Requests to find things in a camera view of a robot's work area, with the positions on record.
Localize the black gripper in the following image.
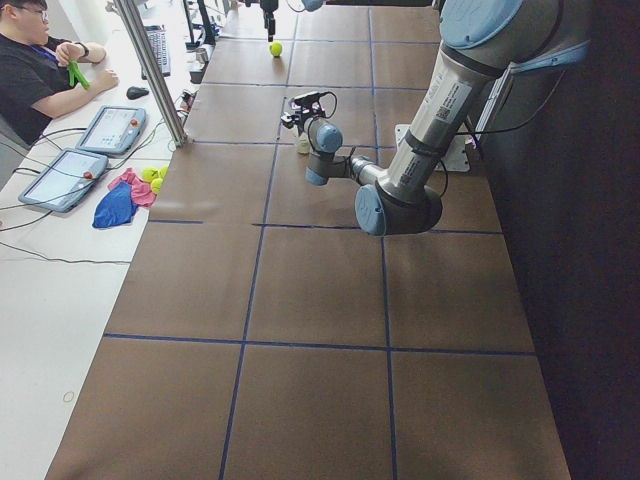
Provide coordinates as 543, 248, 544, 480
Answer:
259, 0, 279, 42
280, 110, 329, 134

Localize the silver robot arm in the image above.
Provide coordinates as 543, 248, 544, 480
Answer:
281, 0, 592, 236
258, 0, 324, 42

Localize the blue toy ball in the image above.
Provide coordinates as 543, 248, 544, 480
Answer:
92, 182, 138, 229

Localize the small metal cup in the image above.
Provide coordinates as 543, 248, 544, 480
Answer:
195, 44, 213, 64

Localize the black keyboard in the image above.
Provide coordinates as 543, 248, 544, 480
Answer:
144, 25, 171, 77

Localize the black computer mouse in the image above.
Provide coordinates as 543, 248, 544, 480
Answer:
126, 86, 149, 100

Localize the pink toy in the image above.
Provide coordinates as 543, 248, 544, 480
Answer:
108, 167, 157, 208

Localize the upper teach pendant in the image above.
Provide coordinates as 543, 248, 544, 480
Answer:
76, 105, 147, 156

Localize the teach pendant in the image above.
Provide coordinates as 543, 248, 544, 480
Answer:
76, 105, 147, 156
18, 148, 109, 213

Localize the green stick toy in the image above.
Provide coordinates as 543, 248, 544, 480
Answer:
67, 61, 91, 90

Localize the lower teach pendant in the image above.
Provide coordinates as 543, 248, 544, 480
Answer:
18, 148, 109, 213

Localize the seated person with glasses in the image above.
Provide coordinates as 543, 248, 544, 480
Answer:
1, 1, 119, 146

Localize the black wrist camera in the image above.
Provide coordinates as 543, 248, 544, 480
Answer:
289, 91, 326, 110

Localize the black camera cable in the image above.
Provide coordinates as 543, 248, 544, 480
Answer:
304, 89, 359, 161

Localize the aluminium frame post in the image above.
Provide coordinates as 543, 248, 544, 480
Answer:
114, 0, 187, 147

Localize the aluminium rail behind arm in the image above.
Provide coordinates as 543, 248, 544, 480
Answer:
469, 68, 513, 147

